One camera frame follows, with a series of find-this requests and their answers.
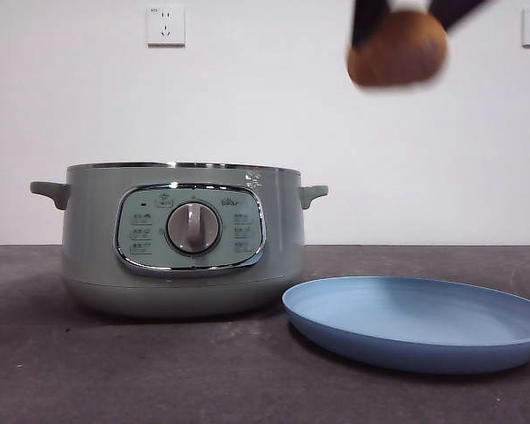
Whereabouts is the pale green electric steamer pot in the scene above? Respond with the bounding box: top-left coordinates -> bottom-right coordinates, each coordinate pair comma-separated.
29,162 -> 330,318

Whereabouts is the brown potato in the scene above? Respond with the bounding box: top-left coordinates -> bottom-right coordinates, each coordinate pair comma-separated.
346,9 -> 450,87

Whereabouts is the blue round plate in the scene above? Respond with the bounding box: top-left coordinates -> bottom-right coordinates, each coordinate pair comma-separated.
281,276 -> 530,375

